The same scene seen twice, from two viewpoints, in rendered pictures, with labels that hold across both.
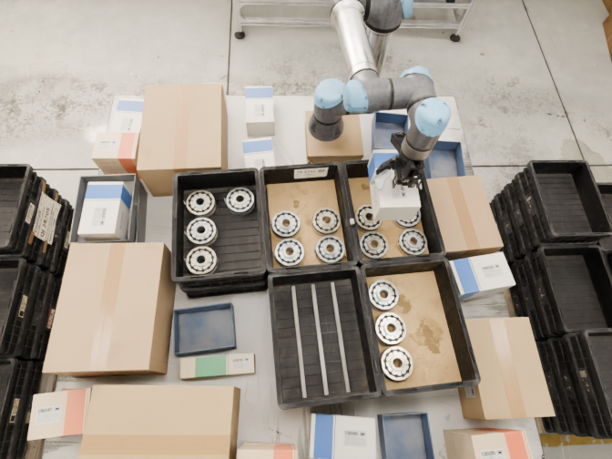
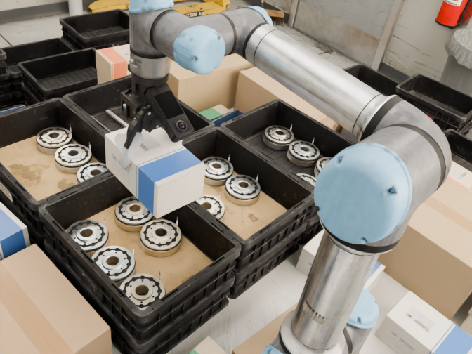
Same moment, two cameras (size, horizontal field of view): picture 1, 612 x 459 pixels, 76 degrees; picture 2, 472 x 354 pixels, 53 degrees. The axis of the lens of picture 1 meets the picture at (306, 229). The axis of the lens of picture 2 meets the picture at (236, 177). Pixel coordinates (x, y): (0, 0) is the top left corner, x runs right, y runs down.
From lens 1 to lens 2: 1.56 m
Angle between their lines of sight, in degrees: 71
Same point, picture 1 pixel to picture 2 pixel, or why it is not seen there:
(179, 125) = (437, 204)
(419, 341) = (36, 166)
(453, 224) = (33, 283)
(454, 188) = (50, 343)
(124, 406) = (233, 57)
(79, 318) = not seen: hidden behind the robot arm
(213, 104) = (449, 244)
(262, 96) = (444, 343)
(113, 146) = (454, 175)
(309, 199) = (244, 228)
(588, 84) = not seen: outside the picture
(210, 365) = (207, 114)
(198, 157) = not seen: hidden behind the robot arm
